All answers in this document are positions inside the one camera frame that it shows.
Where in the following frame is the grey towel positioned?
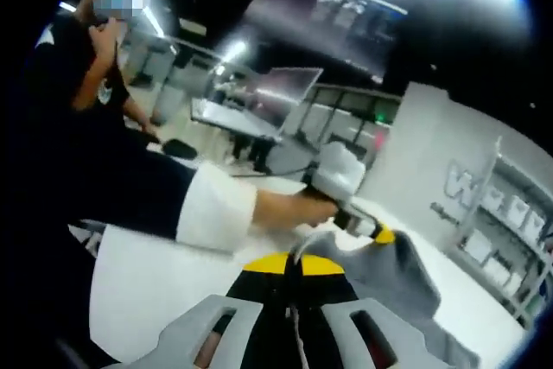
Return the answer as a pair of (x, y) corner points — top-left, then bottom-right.
(292, 229), (481, 369)

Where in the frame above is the person's left hand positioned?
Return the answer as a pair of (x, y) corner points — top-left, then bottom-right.
(252, 189), (340, 232)

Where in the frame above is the grey office chair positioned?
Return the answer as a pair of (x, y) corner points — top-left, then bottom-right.
(265, 143), (321, 176)

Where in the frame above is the small dark monitor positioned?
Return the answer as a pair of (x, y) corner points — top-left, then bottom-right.
(253, 66), (325, 129)

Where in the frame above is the grey office desk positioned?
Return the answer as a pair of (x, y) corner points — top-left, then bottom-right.
(188, 95), (284, 142)

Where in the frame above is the grey metal shelving unit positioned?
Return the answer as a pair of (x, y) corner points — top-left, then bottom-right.
(455, 134), (553, 332)

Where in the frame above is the row of white storage boxes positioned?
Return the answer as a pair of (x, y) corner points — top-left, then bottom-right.
(464, 195), (550, 296)

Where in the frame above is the person's dark clothing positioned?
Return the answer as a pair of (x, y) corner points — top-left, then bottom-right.
(12, 18), (143, 258)

